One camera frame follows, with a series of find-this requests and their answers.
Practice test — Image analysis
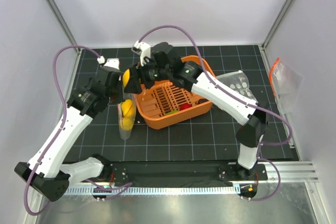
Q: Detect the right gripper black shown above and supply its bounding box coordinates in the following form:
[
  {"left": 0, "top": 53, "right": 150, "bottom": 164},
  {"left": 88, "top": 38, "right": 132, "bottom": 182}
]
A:
[{"left": 124, "top": 57, "right": 171, "bottom": 95}]

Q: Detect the yellow lemon toy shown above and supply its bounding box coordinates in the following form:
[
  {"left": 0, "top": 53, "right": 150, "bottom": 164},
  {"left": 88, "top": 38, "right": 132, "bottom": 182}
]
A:
[{"left": 122, "top": 69, "right": 131, "bottom": 88}]

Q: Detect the yellow mango toy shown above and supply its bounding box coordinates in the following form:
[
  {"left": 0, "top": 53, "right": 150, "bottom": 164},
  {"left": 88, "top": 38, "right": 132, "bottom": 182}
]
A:
[{"left": 121, "top": 99, "right": 136, "bottom": 118}]

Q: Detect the single clear zip bag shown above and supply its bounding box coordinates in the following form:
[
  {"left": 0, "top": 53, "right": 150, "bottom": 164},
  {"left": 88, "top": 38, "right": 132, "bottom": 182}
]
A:
[{"left": 117, "top": 93, "right": 137, "bottom": 141}]

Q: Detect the orange plastic basket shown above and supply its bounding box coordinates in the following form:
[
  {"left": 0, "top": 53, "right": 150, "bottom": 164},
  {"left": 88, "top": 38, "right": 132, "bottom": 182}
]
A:
[{"left": 132, "top": 55, "right": 217, "bottom": 130}]

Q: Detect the red apple toy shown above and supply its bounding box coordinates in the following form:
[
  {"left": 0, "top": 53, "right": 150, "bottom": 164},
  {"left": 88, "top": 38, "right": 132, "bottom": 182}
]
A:
[{"left": 180, "top": 103, "right": 192, "bottom": 111}]

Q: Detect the dark brown fruit toy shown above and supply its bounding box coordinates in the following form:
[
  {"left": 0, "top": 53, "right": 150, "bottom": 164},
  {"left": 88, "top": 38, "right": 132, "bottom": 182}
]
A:
[{"left": 197, "top": 99, "right": 208, "bottom": 104}]

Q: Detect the clear zip bags stack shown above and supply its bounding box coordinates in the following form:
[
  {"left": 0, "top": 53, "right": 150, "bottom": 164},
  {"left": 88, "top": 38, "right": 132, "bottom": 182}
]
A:
[{"left": 216, "top": 70, "right": 258, "bottom": 102}]

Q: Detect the yellow pear toy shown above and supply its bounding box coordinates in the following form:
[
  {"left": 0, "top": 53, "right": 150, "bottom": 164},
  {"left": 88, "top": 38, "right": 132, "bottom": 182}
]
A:
[{"left": 119, "top": 116, "right": 135, "bottom": 131}]

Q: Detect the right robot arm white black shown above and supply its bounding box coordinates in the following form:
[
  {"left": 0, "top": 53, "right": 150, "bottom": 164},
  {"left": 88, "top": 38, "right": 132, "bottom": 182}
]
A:
[{"left": 122, "top": 41, "right": 268, "bottom": 180}]

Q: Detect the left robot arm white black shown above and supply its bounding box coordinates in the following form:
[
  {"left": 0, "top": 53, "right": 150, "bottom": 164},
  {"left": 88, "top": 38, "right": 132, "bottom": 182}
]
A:
[{"left": 14, "top": 66, "right": 122, "bottom": 202}]

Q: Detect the black grid mat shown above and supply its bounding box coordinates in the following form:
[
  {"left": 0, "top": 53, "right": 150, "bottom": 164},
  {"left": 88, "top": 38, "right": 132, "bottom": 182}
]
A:
[{"left": 55, "top": 45, "right": 299, "bottom": 162}]

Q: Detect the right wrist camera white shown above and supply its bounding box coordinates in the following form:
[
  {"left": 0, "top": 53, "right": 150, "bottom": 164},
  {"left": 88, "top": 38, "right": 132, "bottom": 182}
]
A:
[{"left": 131, "top": 40, "right": 151, "bottom": 67}]

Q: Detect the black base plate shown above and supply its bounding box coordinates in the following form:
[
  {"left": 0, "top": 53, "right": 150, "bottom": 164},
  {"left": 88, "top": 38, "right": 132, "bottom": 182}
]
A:
[{"left": 89, "top": 160, "right": 268, "bottom": 188}]

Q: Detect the left aluminium frame post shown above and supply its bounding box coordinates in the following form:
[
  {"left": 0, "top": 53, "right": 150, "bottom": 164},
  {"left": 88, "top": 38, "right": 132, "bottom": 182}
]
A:
[{"left": 45, "top": 0, "right": 77, "bottom": 45}]

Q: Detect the aluminium frame post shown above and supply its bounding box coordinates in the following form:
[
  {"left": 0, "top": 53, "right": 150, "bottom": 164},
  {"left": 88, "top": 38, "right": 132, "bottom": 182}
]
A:
[
  {"left": 45, "top": 0, "right": 77, "bottom": 45},
  {"left": 261, "top": 0, "right": 295, "bottom": 50}
]

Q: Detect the white slotted cable duct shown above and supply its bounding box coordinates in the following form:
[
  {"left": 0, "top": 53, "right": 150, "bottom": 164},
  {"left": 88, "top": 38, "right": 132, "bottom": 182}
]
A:
[{"left": 65, "top": 184, "right": 240, "bottom": 196}]

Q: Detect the zip bag on right wall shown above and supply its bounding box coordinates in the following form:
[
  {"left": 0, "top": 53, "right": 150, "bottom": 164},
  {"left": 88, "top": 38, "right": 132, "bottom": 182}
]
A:
[{"left": 268, "top": 58, "right": 303, "bottom": 114}]

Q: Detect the aluminium rail profile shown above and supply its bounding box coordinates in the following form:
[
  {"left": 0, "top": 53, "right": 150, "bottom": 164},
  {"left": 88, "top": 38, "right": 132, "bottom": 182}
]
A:
[{"left": 274, "top": 161, "right": 319, "bottom": 183}]

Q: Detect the right aluminium frame post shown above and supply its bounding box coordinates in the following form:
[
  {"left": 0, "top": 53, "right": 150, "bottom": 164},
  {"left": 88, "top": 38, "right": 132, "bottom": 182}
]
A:
[{"left": 261, "top": 0, "right": 295, "bottom": 50}]

